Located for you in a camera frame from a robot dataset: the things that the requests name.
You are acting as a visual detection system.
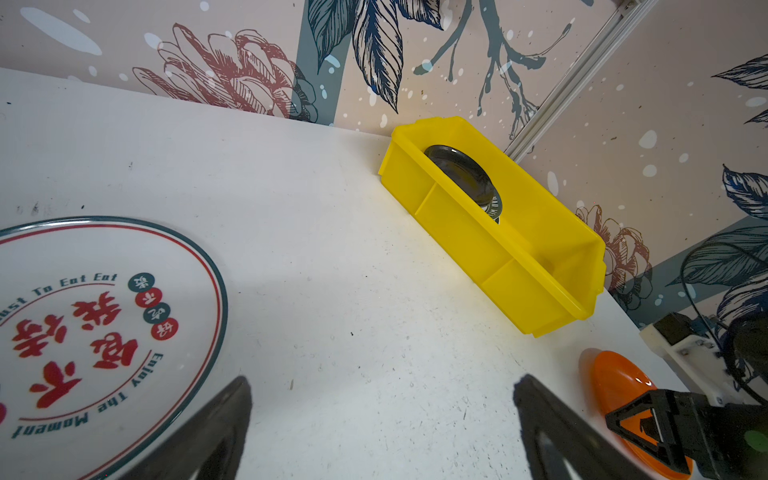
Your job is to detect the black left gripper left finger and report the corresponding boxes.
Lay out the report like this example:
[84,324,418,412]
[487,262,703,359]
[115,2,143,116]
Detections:
[123,376,252,479]

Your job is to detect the orange plate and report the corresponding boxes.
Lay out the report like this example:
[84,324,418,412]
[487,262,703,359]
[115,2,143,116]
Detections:
[590,351,693,479]

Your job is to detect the white plate red characters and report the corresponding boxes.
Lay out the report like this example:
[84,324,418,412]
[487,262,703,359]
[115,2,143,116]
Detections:
[1,216,228,479]

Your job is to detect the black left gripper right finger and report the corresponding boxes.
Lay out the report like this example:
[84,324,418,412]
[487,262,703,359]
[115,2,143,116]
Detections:
[513,374,649,479]

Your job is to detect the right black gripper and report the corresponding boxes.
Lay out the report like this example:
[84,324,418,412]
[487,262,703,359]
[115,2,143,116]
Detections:
[604,389,767,479]

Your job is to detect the aluminium corner post right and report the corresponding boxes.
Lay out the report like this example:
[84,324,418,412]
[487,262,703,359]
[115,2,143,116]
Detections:
[505,0,657,164]

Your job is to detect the yellow plastic bin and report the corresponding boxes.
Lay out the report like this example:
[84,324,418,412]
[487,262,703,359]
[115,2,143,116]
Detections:
[379,117,606,337]

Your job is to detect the black round plate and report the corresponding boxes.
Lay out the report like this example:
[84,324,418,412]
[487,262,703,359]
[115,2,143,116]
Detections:
[424,145,496,210]

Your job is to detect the teal patterned plate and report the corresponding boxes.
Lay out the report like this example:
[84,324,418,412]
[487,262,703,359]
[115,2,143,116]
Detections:
[484,194,503,224]

